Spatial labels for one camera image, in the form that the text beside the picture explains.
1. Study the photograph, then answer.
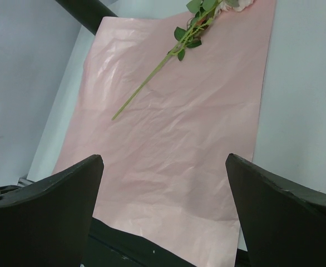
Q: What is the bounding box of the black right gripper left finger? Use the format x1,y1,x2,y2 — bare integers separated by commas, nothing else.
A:
0,155,104,266

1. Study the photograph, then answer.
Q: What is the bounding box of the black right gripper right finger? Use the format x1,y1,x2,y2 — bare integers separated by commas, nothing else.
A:
225,154,326,266

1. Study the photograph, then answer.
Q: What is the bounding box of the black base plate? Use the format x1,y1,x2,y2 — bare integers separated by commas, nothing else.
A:
81,218,193,267

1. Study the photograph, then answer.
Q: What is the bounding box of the black conical vase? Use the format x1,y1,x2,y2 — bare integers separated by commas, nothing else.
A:
56,0,117,35

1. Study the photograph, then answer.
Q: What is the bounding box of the pink wrapping paper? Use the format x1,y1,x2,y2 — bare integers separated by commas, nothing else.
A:
54,1,275,266

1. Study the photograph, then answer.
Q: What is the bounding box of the small pink rose stem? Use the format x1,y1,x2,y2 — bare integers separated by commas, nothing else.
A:
112,0,255,120

